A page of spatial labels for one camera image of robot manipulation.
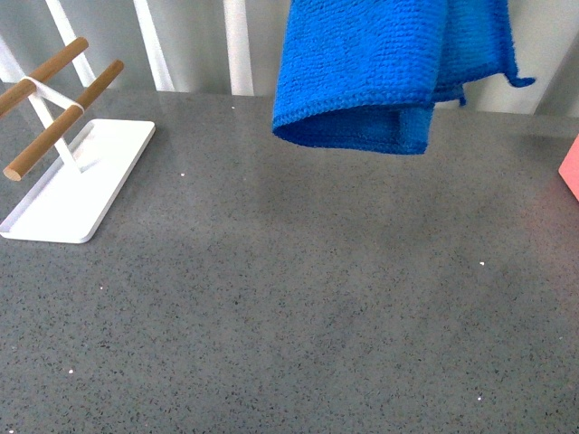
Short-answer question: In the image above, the right wooden rack rod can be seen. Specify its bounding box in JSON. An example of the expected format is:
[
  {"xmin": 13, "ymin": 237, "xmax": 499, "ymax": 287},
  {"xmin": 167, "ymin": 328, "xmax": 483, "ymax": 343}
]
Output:
[{"xmin": 4, "ymin": 60, "xmax": 124, "ymax": 181}]

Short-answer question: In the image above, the blue microfiber towel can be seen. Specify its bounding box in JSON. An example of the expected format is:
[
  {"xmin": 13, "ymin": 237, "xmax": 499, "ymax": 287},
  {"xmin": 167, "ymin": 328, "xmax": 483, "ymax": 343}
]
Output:
[{"xmin": 272, "ymin": 0, "xmax": 531, "ymax": 155}]

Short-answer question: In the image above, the white towel rack stand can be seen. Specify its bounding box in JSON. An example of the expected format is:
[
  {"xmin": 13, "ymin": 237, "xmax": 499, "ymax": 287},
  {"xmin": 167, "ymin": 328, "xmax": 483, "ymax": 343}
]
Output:
[{"xmin": 0, "ymin": 75, "xmax": 157, "ymax": 245}]

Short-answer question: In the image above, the wooden rack rod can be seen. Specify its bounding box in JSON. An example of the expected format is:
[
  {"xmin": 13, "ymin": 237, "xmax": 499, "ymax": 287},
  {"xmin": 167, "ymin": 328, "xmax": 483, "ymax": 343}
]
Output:
[
  {"xmin": 1, "ymin": 37, "xmax": 89, "ymax": 117},
  {"xmin": 4, "ymin": 60, "xmax": 124, "ymax": 181}
]

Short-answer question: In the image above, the left wooden rack rod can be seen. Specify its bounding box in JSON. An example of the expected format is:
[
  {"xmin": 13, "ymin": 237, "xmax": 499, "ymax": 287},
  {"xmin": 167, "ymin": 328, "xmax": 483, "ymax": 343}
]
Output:
[{"xmin": 1, "ymin": 37, "xmax": 89, "ymax": 117}]

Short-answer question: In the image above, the pink plastic bin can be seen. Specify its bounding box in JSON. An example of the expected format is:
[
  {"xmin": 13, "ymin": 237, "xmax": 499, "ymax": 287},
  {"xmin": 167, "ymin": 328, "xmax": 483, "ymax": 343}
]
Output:
[{"xmin": 558, "ymin": 137, "xmax": 579, "ymax": 201}]

